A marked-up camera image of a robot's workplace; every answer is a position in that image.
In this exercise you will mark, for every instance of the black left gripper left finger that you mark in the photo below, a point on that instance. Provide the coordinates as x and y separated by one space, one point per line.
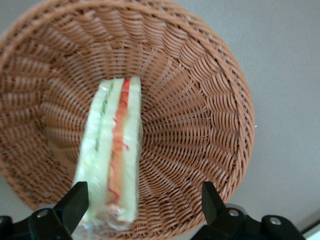
72 207

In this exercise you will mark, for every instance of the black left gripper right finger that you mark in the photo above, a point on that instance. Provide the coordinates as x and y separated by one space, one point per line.
212 205

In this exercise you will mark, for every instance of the triangle sandwich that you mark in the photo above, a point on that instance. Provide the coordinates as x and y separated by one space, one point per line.
105 140

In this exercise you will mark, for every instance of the brown wicker round basket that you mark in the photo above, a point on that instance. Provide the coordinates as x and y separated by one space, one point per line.
190 105

